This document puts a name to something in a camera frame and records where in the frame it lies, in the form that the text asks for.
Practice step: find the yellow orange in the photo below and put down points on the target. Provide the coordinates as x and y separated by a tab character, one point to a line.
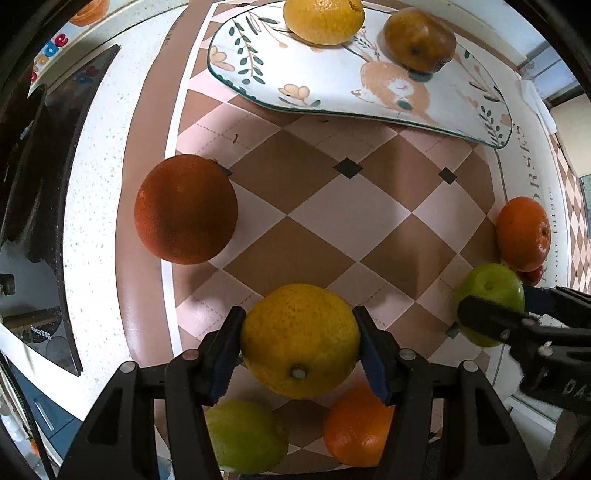
323	21
295	332

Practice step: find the bright orange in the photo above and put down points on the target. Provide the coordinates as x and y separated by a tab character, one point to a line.
524	233
353	434

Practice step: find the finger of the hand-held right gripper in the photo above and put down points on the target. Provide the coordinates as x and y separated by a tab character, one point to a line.
494	318
542	301

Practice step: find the white tissue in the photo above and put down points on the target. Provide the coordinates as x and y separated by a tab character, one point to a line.
535	99

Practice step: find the yellow-green citrus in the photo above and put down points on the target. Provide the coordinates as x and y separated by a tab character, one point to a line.
249	438

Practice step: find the green apple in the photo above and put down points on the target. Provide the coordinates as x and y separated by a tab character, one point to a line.
489	286

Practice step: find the brownish green orange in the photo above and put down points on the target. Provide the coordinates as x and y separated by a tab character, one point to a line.
418	39

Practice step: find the floral white plate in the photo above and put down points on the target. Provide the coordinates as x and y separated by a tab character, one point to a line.
332	78

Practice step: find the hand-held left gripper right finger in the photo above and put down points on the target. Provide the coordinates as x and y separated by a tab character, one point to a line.
374	365

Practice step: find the colourful wall sticker banner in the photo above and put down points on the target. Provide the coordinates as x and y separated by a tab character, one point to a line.
48	55

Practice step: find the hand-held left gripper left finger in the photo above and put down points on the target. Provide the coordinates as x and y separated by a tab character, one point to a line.
226	356

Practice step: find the black glass cooktop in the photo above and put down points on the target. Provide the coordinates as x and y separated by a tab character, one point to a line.
51	184

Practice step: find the blue cabinet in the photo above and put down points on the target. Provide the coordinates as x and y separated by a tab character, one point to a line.
44	410

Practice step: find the small red tomato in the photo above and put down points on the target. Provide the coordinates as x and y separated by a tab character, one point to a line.
533	276

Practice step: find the brown checked table mat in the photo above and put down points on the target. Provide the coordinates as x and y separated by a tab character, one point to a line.
323	207

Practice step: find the dark red-orange orange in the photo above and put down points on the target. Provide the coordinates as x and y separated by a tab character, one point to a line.
184	212

